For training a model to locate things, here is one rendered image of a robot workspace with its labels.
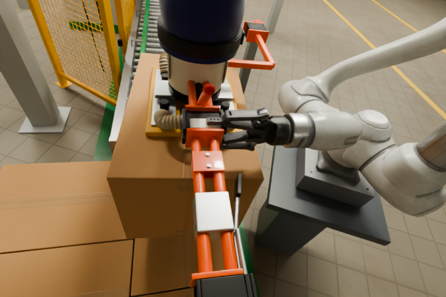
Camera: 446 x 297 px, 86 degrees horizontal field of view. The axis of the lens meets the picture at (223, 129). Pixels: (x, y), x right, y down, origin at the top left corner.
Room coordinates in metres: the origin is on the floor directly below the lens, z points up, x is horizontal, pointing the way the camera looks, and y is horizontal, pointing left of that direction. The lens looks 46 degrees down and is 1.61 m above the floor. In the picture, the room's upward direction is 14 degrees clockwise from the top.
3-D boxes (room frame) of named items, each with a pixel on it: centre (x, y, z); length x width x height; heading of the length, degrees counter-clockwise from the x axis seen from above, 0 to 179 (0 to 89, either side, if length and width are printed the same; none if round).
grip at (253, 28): (0.99, -0.03, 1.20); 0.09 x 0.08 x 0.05; 108
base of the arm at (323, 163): (0.75, -0.52, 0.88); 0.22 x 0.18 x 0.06; 173
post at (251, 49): (1.55, -0.05, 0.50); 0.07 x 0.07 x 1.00; 20
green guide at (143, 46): (2.18, 0.99, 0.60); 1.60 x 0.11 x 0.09; 20
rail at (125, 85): (1.82, 0.93, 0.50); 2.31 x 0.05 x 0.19; 20
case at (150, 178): (0.61, 0.13, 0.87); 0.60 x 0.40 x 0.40; 15
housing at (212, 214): (0.19, -0.02, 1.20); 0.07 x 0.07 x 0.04; 18
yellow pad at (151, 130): (0.60, 0.21, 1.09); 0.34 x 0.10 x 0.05; 18
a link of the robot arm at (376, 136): (0.71, -0.52, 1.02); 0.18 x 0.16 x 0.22; 37
